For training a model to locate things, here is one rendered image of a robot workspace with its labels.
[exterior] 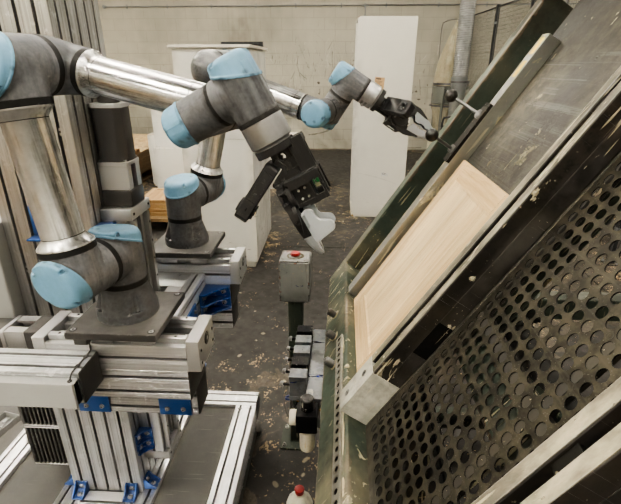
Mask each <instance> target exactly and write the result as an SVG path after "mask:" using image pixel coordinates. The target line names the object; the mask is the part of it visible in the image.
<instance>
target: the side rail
mask: <svg viewBox="0 0 621 504"><path fill-rule="evenodd" d="M572 10H573V8H572V7H571V6H570V5H568V4H567V3H566V2H565V1H563V0H537V1H536V3H535V4H534V5H533V7H532V8H531V9H530V11H529V12H528V13H527V15H526V16H525V17H524V19H523V20H522V21H521V23H520V24H519V25H518V27H517V28H516V29H515V31H514V32H513V33H512V35H511V36H510V38H509V39H508V40H507V42H506V43H505V44H504V46H503V47H502V48H501V50H500V51H499V52H498V54H497V55H496V56H495V58H494V59H493V60H492V62H491V63H490V64H489V66H488V67H487V68H486V70H485V71H484V72H483V74H482V75H481V76H480V78H479V79H478V80H477V82H476V83H475V85H474V86H473V87H472V89H471V90H470V91H469V93H468V94H467V95H466V97H465V98H464V99H463V102H465V103H466V104H468V105H469V106H471V107H472V108H474V109H475V110H477V111H478V110H479V109H481V108H482V107H483V106H484V104H485V103H486V102H488V103H490V102H491V101H492V99H493V98H494V97H495V95H496V94H497V93H498V91H499V90H500V89H501V88H502V86H503V85H504V84H505V82H506V81H507V80H508V79H509V77H510V76H511V75H512V73H513V72H514V71H515V69H516V68H517V67H518V66H519V64H520V63H521V62H522V60H523V59H524V58H525V56H526V55H527V54H528V53H529V51H530V50H531V49H532V47H533V46H534V45H535V43H536V42H537V41H538V40H539V38H540V37H541V36H542V34H547V33H551V34H552V35H553V34H554V33H555V32H556V30H557V29H558V28H559V26H560V25H561V24H562V23H563V21H564V20H565V19H566V18H567V16H568V15H569V14H570V12H571V11H572ZM474 115H475V114H474V113H473V112H471V111H470V110H468V109H467V108H465V107H464V106H462V105H461V104H460V105H459V106H458V107H457V109H456V110H455V111H454V113H453V114H452V115H451V117H450V118H449V119H448V121H447V122H446V123H445V125H444V126H443V128H442V129H441V130H440V132H439V136H438V137H439V138H440V139H442V140H443V141H445V142H446V143H447V144H449V145H450V146H451V145H452V144H454V143H455V142H456V141H457V140H458V138H459V137H460V136H461V134H462V133H463V132H464V130H465V129H466V128H467V126H468V125H469V124H470V123H471V121H472V120H473V119H474ZM447 153H448V148H447V147H445V146H444V145H443V144H441V143H440V142H438V141H437V140H436V141H434V142H431V144H430V145H429V146H428V148H427V149H426V150H425V152H424V153H423V154H422V156H421V157H420V158H419V160H418V161H417V162H416V164H415V165H414V166H413V168H412V169H411V170H410V172H409V173H408V175H407V176H406V177H405V179H404V180H403V181H402V183H401V184H400V185H399V187H398V188H397V189H396V191H395V192H394V193H393V195H392V196H391V197H390V199H389V200H388V201H387V203H386V204H385V205H384V207H383V208H382V209H381V211H380V212H379V213H378V215H377V216H376V217H375V219H374V220H373V222H372V223H371V224H370V226H369V227H368V228H367V230H366V231H365V232H364V234H363V235H362V236H361V238H360V239H359V240H358V242H357V243H356V244H355V246H354V247H353V248H352V250H351V251H350V252H349V254H348V255H347V256H346V263H349V264H351V265H352V266H354V267H355V268H357V270H359V271H361V269H362V268H363V267H364V265H365V264H366V263H367V261H368V260H369V259H370V258H371V256H372V255H373V254H374V252H375V251H376V250H377V249H378V247H379V246H380V245H381V243H382V242H383V241H384V239H385V238H386V237H387V236H388V234H389V233H390V232H391V230H392V229H393V228H394V226H395V225H396V224H397V223H398V221H399V220H400V219H401V217H402V216H403V215H404V213H405V212H406V211H407V210H408V208H409V207H410V206H411V204H412V203H413V202H414V200H415V199H416V198H417V197H418V195H419V194H420V192H421V191H422V189H423V188H424V187H425V185H426V184H427V183H428V182H429V180H430V179H431V178H432V176H434V175H435V173H436V172H437V171H438V169H439V168H440V167H441V165H442V164H443V163H444V162H445V160H444V159H443V158H444V156H445V155H446V154H447Z"/></svg>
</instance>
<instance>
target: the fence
mask: <svg viewBox="0 0 621 504"><path fill-rule="evenodd" d="M542 37H545V38H544V40H543V41H542V42H541V44H540V45H539V46H538V48H537V49H536V50H535V51H534V53H533V54H529V53H530V52H531V51H532V49H533V48H534V47H535V45H536V44H537V43H538V41H539V40H540V39H541V38H542ZM539 40H538V41H537V42H536V43H535V45H534V46H533V47H532V49H531V50H530V51H529V53H528V54H527V55H526V56H525V58H524V59H523V60H522V62H523V61H527V62H526V63H525V64H524V66H523V67H522V68H521V69H520V71H519V72H518V73H517V75H516V76H515V77H512V75H513V74H514V73H515V71H516V70H517V69H518V67H519V66H520V65H521V63H522V62H521V63H520V64H519V66H518V67H517V68H516V69H515V71H514V72H513V73H512V75H511V76H510V77H509V79H508V80H507V81H506V82H505V84H504V85H503V86H502V88H501V89H500V90H499V91H498V93H497V94H496V95H495V97H494V98H493V99H492V101H491V102H490V103H491V104H492V105H493V107H492V108H491V109H490V111H489V112H488V113H487V115H486V116H485V117H484V118H483V120H482V121H481V122H480V124H479V125H478V126H477V127H476V129H475V130H474V131H473V133H472V134H471V135H470V136H469V138H468V139H467V140H466V142H465V143H464V144H463V145H462V147H461V148H460V149H459V151H458V152H457V153H456V155H455V156H454V157H453V158H452V160H451V161H450V162H449V163H447V162H446V161H445V162H444V163H443V164H442V165H441V167H440V168H439V169H438V171H437V172H436V173H435V175H434V176H433V177H432V178H431V180H430V181H429V182H428V184H427V185H426V186H425V188H424V189H423V190H422V191H421V193H420V194H419V195H418V197H417V198H416V199H415V200H414V202H413V203H412V204H411V206H410V207H409V208H408V210H407V211H406V212H405V213H404V215H403V216H402V217H401V219H400V220H399V221H398V223H397V224H396V225H395V226H394V228H393V229H392V230H391V232H390V233H389V234H388V236H387V237H386V238H385V239H384V241H383V242H382V243H381V245H380V246H379V247H378V249H377V250H376V251H375V252H374V254H373V255H372V256H371V258H370V259H369V260H368V261H367V263H366V264H365V265H364V267H363V268H362V269H361V271H360V272H359V273H358V274H357V276H356V277H355V278H354V280H353V281H352V282H351V284H350V285H349V293H350V294H352V295H353V296H355V297H356V296H357V295H358V294H359V292H360V291H361V290H362V289H363V287H364V286H365V285H366V283H367V282H368V281H369V280H370V278H371V277H372V276H373V275H374V273H375V272H376V271H377V269H378V268H379V267H380V266H381V264H382V263H383V262H384V261H385V259H386V258H387V257H388V256H389V254H390V253H391V252H392V250H393V249H394V248H395V247H396V245H397V244H398V243H399V242H400V240H401V239H402V238H403V236H404V235H405V234H406V233H407V231H408V230H409V229H410V228H411V226H412V225H413V224H414V223H415V221H416V220H417V219H418V217H419V216H420V215H421V214H422V212H423V211H424V210H425V209H426V207H427V206H428V205H429V203H430V202H431V201H432V200H433V198H434V197H435V196H436V195H437V193H438V192H439V191H440V189H441V188H442V187H443V186H444V184H445V183H446V182H447V181H448V179H449V178H450V177H451V176H452V174H453V173H454V172H455V170H456V169H457V168H458V167H459V165H460V164H461V163H462V162H463V160H466V161H467V160H468V159H469V158H470V156H471V155H472V154H473V153H474V151H475V150H476V149H477V148H478V146H479V145H480V144H481V142H482V141H483V140H484V139H485V137H486V136H487V135H488V134H489V132H490V131H491V130H492V129H493V127H494V126H495V125H496V124H497V122H498V121H499V120H500V118H501V117H502V116H503V115H504V113H505V112H506V111H507V110H508V108H509V107H510V106H511V105H512V103H513V102H514V101H515V99H516V98H517V97H518V96H519V94H520V93H521V92H522V91H523V89H524V88H525V87H526V86H527V84H528V83H529V82H530V81H531V79H532V78H533V77H534V75H535V74H536V73H537V72H538V70H539V69H540V68H541V67H542V65H543V64H544V63H545V62H546V60H547V59H548V58H549V57H550V55H551V54H552V53H553V51H554V50H555V49H556V48H557V46H558V45H559V44H560V43H561V41H560V40H558V39H557V38H556V37H555V36H553V35H552V34H551V33H547V34H542V36H541V37H540V38H539Z"/></svg>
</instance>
